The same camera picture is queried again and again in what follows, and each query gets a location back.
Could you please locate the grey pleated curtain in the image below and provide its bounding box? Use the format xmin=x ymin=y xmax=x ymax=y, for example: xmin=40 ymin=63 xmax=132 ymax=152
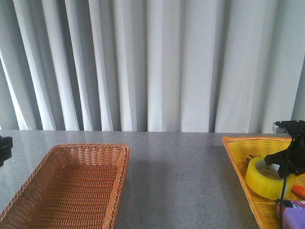
xmin=0 ymin=0 xmax=305 ymax=133

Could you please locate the yellow packing tape roll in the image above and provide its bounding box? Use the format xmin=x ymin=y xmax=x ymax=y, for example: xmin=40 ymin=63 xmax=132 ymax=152
xmin=245 ymin=157 xmax=296 ymax=200

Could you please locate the purple box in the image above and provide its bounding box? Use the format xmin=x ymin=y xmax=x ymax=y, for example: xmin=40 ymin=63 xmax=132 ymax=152
xmin=282 ymin=208 xmax=305 ymax=229

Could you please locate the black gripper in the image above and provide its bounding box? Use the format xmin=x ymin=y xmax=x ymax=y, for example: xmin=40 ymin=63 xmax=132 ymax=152
xmin=0 ymin=136 xmax=13 ymax=167
xmin=264 ymin=135 xmax=305 ymax=178

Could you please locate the orange carrot toy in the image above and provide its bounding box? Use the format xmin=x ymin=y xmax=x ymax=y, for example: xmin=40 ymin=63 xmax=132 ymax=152
xmin=292 ymin=185 xmax=305 ymax=199

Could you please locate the brown dried pod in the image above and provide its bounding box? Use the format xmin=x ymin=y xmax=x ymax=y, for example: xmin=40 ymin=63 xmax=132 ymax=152
xmin=246 ymin=155 xmax=255 ymax=163

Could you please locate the brown wicker basket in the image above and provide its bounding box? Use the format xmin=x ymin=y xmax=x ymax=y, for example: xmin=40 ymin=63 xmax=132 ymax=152
xmin=0 ymin=144 xmax=131 ymax=229

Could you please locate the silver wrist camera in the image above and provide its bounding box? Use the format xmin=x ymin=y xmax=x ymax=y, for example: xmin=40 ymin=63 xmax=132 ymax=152
xmin=273 ymin=120 xmax=305 ymax=134

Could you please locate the yellow wicker basket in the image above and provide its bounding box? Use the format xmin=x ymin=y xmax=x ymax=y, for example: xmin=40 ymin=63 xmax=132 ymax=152
xmin=222 ymin=136 xmax=291 ymax=229

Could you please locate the colourful small can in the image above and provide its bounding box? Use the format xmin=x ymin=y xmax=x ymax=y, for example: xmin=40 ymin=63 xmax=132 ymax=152
xmin=276 ymin=199 xmax=305 ymax=217

